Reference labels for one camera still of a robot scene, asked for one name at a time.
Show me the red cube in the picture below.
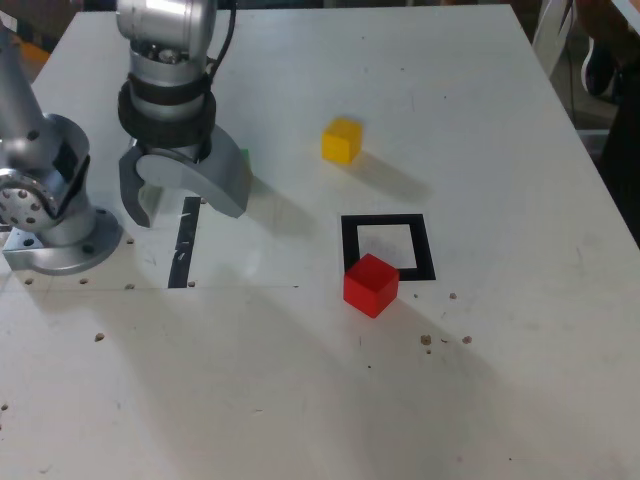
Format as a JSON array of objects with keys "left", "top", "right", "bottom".
[{"left": 342, "top": 252, "right": 401, "bottom": 319}]

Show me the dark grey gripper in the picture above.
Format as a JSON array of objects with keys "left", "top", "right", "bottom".
[{"left": 118, "top": 125, "right": 251, "bottom": 229}]

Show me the person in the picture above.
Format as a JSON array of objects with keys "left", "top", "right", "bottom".
[{"left": 574, "top": 0, "right": 640, "bottom": 251}]

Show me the black tape square outline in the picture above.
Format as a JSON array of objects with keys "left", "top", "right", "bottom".
[{"left": 340, "top": 213, "right": 438, "bottom": 282}]

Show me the yellow cube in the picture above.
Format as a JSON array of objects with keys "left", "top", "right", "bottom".
[{"left": 321, "top": 116, "right": 364, "bottom": 165}]

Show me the white chair frame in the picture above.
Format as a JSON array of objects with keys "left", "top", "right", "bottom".
[{"left": 531, "top": 0, "right": 577, "bottom": 81}]

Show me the black tape strip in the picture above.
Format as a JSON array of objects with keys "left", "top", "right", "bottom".
[{"left": 167, "top": 196, "right": 202, "bottom": 290}]

